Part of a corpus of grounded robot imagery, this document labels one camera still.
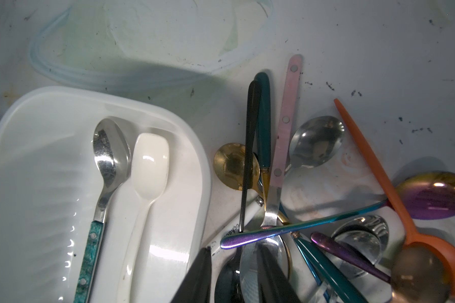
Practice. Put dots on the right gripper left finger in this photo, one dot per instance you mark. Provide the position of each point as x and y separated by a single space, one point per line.
196 286

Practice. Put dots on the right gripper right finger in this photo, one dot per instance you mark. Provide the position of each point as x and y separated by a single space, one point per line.
272 283

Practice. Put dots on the white plastic spoon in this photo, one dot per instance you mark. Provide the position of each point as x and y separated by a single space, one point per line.
149 176

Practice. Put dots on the silver spoon green marbled handle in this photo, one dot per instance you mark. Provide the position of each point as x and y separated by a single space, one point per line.
113 160

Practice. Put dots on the white plastic storage box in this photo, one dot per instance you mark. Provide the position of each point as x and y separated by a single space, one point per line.
50 184

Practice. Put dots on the rose gold spoon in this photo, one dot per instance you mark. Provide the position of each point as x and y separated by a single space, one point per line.
417 274

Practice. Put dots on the black spoon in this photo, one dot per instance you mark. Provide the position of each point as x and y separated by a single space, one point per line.
228 282

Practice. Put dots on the long silver spoon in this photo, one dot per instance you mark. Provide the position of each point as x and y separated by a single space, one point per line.
369 235

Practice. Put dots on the small silver spoon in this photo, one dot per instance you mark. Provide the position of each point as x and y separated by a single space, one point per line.
315 142

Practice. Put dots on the orange spoon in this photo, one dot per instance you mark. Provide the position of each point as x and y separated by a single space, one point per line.
439 247

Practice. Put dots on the rainbow iridescent spoon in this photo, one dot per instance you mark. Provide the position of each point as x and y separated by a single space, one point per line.
427 196

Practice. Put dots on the silver spoon pink handle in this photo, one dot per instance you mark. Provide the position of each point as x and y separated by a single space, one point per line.
280 157

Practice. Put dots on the blue green handled spoon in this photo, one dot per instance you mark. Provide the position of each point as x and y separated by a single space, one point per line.
318 262

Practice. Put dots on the gold spoon green handle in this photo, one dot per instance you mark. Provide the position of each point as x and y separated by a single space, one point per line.
229 159

